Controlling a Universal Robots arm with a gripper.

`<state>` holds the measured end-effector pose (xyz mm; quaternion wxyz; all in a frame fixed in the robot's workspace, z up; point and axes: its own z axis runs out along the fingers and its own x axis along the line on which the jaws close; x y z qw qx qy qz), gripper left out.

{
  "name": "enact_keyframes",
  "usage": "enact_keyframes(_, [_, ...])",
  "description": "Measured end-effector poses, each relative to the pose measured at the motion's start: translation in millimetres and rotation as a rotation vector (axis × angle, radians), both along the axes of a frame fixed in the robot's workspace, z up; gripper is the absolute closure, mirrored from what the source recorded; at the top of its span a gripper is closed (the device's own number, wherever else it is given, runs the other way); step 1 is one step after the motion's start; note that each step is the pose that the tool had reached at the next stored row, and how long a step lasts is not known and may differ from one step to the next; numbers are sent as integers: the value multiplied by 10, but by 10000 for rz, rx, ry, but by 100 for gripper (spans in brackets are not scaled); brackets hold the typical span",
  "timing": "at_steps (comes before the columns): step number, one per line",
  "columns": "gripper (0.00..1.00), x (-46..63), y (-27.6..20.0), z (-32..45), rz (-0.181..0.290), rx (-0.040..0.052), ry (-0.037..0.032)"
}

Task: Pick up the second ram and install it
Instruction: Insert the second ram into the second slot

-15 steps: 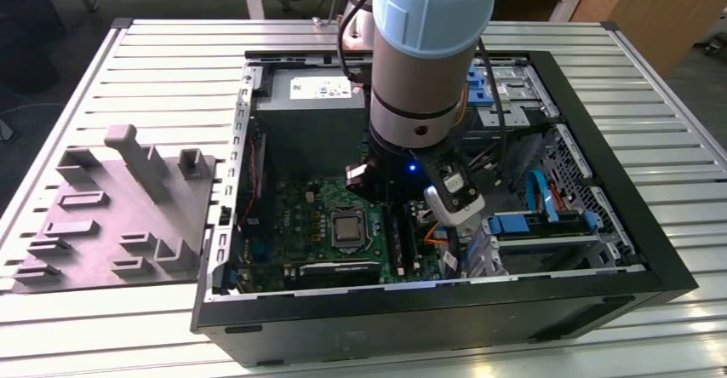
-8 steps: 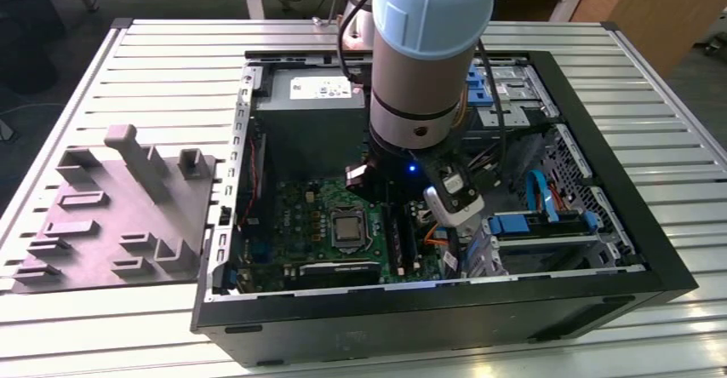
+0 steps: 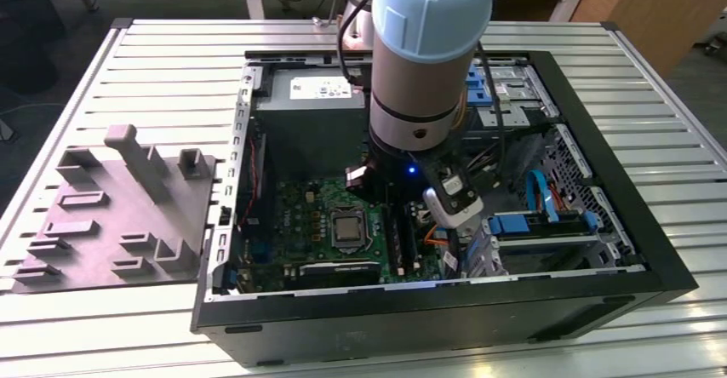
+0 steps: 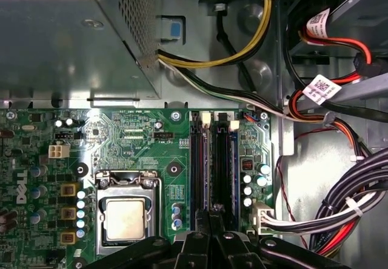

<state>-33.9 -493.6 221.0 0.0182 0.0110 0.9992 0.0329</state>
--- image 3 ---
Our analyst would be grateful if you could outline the black cable with plug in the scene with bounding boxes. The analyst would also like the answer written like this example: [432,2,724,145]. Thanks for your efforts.
[336,0,377,86]

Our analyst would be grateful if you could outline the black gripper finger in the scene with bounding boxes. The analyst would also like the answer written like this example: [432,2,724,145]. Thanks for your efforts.
[342,162,388,204]

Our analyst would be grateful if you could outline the black office chair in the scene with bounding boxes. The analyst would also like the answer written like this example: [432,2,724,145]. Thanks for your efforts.
[0,0,66,96]

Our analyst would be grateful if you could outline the wooden cabinet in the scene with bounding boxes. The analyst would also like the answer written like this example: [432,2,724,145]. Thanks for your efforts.
[584,0,727,77]

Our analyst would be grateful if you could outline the grey power supply unit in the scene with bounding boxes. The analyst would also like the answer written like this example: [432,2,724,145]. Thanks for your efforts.
[252,71,373,179]

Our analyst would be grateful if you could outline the silver CPU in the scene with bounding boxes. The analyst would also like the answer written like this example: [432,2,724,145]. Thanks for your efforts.
[332,215,364,243]

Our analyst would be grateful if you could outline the silver disk bay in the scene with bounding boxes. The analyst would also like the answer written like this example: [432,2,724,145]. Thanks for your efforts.
[480,214,648,277]

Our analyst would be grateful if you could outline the blue SATA wire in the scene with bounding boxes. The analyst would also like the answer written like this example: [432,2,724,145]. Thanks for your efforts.
[524,168,564,225]

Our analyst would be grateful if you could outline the CPU socket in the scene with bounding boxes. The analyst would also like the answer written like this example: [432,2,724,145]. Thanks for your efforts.
[325,204,377,256]

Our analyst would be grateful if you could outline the black graphics card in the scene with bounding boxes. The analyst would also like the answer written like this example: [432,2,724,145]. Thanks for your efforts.
[297,260,382,288]

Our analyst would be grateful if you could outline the chair caster base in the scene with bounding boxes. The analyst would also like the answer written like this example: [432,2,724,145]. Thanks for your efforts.
[692,32,727,55]

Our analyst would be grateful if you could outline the blue drive latch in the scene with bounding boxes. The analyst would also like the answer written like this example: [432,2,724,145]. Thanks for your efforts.
[464,60,493,107]

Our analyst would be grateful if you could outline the black camera cable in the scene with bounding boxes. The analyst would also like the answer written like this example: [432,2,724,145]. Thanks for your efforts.
[473,41,510,183]

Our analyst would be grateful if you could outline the green motherboard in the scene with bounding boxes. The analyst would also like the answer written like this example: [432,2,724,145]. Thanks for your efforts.
[234,173,449,288]

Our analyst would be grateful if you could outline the black wire bundle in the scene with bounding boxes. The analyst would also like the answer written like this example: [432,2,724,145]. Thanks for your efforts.
[453,139,512,192]

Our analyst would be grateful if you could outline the orange wires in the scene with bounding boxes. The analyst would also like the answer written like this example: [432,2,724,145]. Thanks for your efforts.
[424,224,454,249]

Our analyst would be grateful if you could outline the black open PC case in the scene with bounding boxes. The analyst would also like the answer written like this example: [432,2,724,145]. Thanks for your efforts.
[188,49,699,369]

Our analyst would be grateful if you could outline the hard disk in blue carrier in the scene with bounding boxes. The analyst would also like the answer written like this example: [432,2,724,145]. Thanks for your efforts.
[485,209,599,239]

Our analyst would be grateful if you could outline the grey parts rack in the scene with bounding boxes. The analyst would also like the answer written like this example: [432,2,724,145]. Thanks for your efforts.
[0,124,225,296]

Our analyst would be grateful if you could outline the silver optical drive cage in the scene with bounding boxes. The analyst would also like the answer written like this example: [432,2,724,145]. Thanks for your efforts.
[458,59,562,140]

